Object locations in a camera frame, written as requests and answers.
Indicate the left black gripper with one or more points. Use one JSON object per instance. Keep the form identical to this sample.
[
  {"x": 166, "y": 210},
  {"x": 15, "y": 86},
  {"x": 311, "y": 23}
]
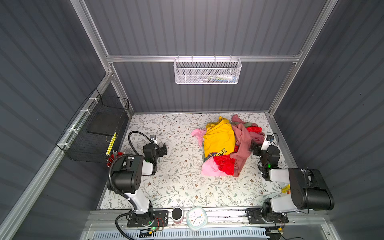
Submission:
[{"x": 160, "y": 149}]

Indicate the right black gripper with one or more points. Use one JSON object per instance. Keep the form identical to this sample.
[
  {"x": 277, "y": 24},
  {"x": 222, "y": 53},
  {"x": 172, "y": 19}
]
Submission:
[{"x": 259, "y": 149}]

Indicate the red cloth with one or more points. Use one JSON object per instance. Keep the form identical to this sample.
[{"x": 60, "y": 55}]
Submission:
[{"x": 226, "y": 163}]

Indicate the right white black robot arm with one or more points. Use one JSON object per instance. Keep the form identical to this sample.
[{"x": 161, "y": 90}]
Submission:
[{"x": 308, "y": 189}]

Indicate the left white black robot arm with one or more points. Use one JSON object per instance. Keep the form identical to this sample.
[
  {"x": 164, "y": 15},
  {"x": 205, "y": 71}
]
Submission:
[{"x": 125, "y": 176}]

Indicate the maroon shirt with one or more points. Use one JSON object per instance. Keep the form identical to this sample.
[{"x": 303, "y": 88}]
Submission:
[{"x": 256, "y": 132}]

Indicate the dusty rose shirt grey trim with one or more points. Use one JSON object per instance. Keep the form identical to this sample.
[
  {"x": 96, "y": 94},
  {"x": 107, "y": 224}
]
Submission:
[{"x": 243, "y": 142}]

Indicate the olive green shirt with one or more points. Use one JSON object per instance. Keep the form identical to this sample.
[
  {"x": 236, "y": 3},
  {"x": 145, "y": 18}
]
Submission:
[{"x": 249, "y": 124}]

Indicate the yellow tag on black basket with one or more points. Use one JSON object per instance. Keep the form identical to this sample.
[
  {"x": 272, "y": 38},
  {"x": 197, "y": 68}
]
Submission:
[{"x": 111, "y": 144}]

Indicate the yellow t-shirt with print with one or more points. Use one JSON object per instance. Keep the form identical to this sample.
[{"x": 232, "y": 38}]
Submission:
[{"x": 219, "y": 138}]

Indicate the light pink shirt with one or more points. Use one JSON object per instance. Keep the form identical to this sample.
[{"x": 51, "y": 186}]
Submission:
[{"x": 209, "y": 167}]

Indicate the mint green alarm clock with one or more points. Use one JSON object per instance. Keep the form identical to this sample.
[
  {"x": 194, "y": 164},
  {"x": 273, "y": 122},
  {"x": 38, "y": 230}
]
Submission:
[{"x": 196, "y": 218}]

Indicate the white tube in basket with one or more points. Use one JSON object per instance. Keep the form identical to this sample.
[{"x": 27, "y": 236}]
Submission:
[{"x": 227, "y": 78}]

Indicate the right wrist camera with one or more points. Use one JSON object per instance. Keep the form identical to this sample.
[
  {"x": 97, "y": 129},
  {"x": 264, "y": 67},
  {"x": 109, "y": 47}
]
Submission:
[{"x": 269, "y": 140}]

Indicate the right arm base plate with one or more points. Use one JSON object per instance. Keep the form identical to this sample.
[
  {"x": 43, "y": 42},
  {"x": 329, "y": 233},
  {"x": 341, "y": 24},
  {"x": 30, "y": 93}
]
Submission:
[{"x": 259, "y": 216}]

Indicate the black wire basket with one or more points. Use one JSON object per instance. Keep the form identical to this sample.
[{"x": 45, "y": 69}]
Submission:
[{"x": 87, "y": 139}]

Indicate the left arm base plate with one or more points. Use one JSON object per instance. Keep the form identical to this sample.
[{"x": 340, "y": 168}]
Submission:
[{"x": 150, "y": 219}]

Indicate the white wire mesh basket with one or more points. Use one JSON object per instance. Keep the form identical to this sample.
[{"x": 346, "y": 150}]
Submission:
[{"x": 201, "y": 71}]

